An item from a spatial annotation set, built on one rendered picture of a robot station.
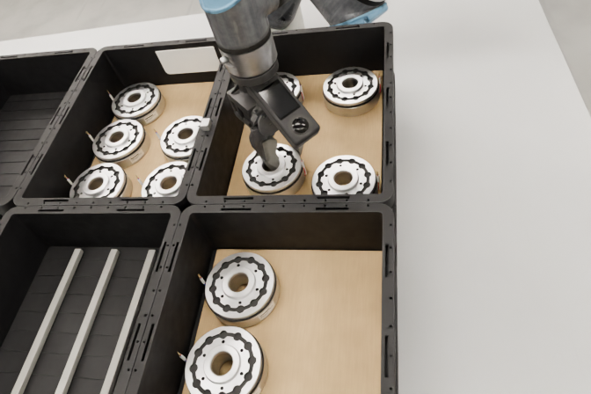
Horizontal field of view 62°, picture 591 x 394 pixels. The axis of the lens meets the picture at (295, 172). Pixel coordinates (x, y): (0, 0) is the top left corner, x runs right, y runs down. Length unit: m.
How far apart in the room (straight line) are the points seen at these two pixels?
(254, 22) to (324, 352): 0.43
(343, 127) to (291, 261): 0.28
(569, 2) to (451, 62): 1.53
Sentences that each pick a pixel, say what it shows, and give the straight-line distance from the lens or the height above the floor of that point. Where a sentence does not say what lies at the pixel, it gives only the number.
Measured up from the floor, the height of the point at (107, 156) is 0.86.
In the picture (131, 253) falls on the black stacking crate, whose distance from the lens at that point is 0.85.
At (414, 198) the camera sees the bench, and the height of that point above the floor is 0.70.
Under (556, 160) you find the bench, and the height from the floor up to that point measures 0.70.
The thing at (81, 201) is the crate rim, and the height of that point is 0.93.
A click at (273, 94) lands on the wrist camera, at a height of 1.02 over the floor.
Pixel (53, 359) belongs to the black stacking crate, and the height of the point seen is 0.83.
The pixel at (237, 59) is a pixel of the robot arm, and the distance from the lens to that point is 0.66.
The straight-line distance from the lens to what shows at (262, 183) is 0.80.
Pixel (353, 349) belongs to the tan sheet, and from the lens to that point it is 0.68.
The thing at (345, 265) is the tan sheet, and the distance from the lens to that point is 0.73.
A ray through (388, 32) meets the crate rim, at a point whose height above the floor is 0.93.
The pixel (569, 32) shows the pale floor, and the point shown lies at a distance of 2.50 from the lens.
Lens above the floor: 1.47
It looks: 50 degrees down
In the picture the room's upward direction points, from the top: 17 degrees counter-clockwise
